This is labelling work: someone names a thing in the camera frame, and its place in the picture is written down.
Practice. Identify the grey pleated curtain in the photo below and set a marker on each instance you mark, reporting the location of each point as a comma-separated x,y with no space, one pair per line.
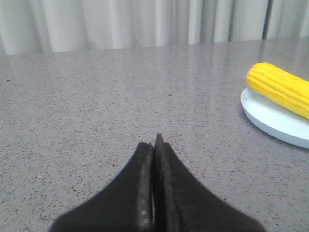
33,26

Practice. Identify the yellow plastic corn cob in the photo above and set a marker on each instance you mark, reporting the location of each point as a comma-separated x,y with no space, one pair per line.
281,87

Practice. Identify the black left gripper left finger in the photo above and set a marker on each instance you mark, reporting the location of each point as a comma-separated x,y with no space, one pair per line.
124,205

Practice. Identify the light blue round plate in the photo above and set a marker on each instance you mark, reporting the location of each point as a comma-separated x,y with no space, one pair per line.
274,119

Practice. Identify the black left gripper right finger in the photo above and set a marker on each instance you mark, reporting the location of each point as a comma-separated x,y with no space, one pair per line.
183,204

